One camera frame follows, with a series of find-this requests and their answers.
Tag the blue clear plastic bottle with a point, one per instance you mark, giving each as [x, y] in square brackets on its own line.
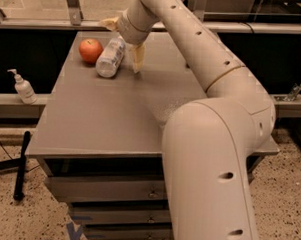
[111, 57]

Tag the red apple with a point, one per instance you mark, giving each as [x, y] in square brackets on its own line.
[90, 50]

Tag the black floor stand leg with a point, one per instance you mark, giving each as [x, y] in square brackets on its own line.
[18, 191]

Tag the white pump dispenser bottle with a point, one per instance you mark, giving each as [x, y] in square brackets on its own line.
[23, 88]

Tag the top grey drawer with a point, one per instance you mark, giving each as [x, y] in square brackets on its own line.
[107, 188]

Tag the grey drawer cabinet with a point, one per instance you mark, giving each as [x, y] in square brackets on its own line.
[114, 127]

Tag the middle grey drawer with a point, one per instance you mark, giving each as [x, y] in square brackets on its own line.
[120, 215]

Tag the bottom grey drawer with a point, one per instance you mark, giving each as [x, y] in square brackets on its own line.
[127, 231]

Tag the metal bracket on ledge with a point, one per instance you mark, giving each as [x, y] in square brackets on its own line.
[291, 96]

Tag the grey drawer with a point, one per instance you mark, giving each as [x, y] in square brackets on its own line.
[120, 215]
[107, 188]
[127, 231]

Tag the metal window rail frame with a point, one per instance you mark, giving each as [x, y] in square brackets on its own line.
[236, 16]

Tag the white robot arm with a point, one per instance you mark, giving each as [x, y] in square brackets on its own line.
[206, 142]

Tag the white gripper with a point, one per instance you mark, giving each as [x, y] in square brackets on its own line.
[126, 28]

